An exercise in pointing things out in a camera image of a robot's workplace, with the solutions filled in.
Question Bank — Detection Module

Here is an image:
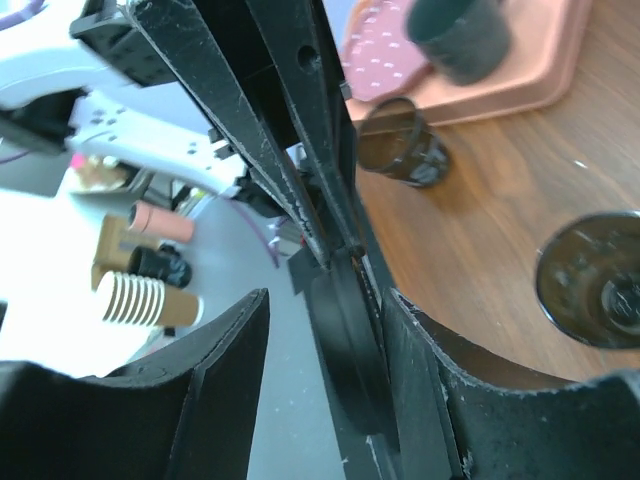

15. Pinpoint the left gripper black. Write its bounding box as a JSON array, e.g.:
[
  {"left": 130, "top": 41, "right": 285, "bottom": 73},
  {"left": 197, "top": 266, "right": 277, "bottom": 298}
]
[{"left": 70, "top": 0, "right": 330, "bottom": 268}]

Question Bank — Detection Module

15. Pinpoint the pink dotted plate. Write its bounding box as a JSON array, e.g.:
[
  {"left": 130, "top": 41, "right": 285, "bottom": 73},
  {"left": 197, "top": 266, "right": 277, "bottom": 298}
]
[{"left": 341, "top": 0, "right": 432, "bottom": 103}]

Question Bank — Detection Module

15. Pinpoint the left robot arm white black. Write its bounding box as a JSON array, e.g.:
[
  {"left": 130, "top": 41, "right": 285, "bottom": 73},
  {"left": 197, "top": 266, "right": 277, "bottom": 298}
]
[{"left": 1, "top": 1, "right": 365, "bottom": 270}]

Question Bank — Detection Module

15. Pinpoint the pink cylinder tube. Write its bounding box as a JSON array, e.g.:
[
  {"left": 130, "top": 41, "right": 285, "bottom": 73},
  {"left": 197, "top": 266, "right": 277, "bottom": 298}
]
[{"left": 128, "top": 201, "right": 195, "bottom": 243}]

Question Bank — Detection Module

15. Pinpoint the stack of paper cups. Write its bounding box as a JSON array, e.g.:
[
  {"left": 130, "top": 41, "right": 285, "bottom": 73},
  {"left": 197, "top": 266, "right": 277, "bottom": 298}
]
[{"left": 93, "top": 271, "right": 204, "bottom": 328}]

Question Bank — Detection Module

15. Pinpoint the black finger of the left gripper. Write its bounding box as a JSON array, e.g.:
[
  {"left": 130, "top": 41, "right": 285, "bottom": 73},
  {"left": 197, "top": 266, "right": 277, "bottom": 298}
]
[{"left": 246, "top": 1, "right": 364, "bottom": 258}]

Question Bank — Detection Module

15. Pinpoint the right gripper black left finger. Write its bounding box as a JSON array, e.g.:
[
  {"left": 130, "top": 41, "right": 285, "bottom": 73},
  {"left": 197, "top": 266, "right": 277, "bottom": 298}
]
[{"left": 1, "top": 289, "right": 270, "bottom": 479}]

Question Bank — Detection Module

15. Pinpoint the black cup in background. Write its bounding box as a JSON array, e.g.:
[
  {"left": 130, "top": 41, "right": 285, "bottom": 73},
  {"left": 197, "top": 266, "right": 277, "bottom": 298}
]
[{"left": 127, "top": 245, "right": 193, "bottom": 288}]

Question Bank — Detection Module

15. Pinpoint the brown cardboard box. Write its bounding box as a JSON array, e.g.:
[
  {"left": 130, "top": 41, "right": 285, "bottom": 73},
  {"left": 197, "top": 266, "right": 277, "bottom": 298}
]
[{"left": 91, "top": 214, "right": 141, "bottom": 291}]

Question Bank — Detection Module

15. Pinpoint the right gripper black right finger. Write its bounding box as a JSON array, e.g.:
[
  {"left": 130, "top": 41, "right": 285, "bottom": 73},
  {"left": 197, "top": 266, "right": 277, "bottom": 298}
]
[{"left": 383, "top": 289, "right": 639, "bottom": 479}]

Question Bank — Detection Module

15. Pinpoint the salmon pink plastic tray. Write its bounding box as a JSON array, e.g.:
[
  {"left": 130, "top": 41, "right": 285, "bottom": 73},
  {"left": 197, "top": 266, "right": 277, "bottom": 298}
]
[{"left": 347, "top": 1, "right": 591, "bottom": 125}]

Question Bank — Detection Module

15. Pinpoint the dark translucent plastic cup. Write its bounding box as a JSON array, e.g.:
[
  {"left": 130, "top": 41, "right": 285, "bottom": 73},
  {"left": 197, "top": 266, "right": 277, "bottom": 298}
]
[{"left": 357, "top": 97, "right": 450, "bottom": 188}]

